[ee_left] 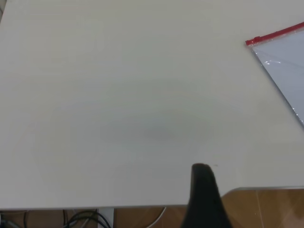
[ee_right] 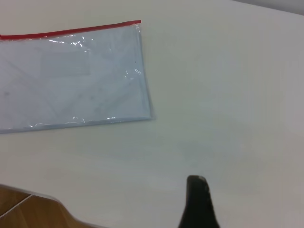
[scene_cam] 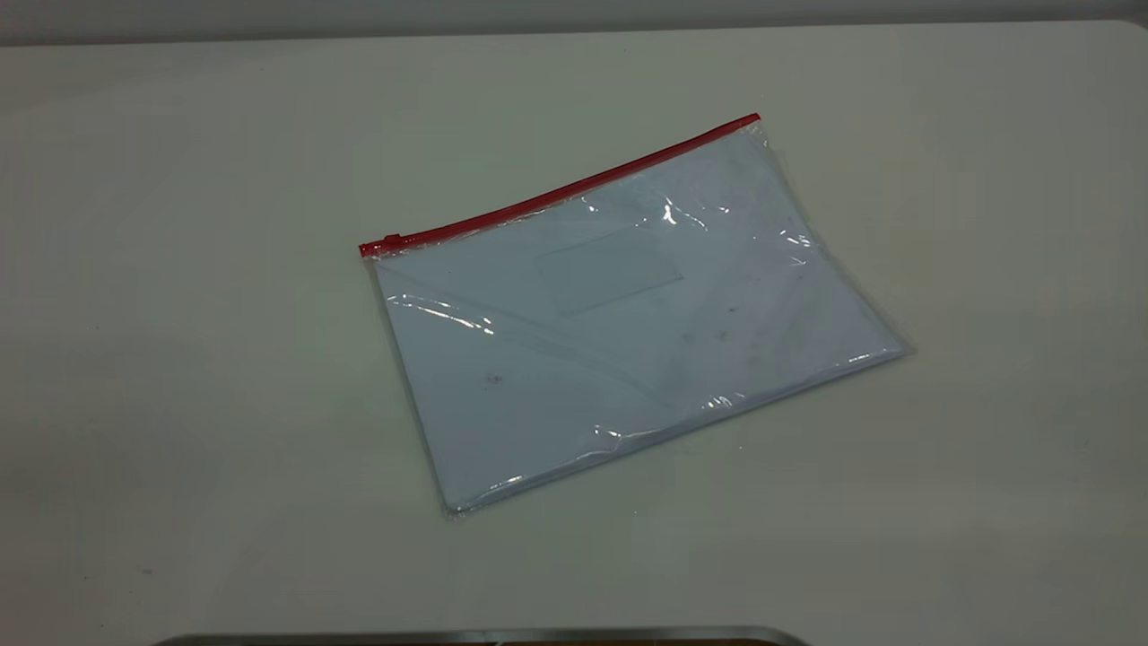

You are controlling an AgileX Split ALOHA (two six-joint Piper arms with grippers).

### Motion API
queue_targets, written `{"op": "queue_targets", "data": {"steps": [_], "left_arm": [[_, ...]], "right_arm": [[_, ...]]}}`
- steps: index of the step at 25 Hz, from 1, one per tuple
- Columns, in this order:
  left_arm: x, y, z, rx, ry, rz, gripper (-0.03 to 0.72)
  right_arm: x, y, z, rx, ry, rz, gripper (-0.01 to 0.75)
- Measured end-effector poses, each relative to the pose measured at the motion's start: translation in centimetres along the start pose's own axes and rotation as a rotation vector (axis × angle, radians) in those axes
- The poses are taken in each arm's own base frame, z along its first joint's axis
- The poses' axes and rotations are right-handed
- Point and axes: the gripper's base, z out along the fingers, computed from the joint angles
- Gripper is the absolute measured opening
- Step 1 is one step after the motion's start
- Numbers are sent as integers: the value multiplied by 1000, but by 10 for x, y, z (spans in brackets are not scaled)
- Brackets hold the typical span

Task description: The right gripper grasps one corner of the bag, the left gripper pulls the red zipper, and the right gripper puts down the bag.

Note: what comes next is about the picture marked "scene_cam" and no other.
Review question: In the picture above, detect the clear plastic zip bag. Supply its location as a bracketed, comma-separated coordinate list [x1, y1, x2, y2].
[358, 112, 918, 521]

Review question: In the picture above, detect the grey metal bar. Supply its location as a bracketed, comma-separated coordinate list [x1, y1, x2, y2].
[151, 625, 810, 646]

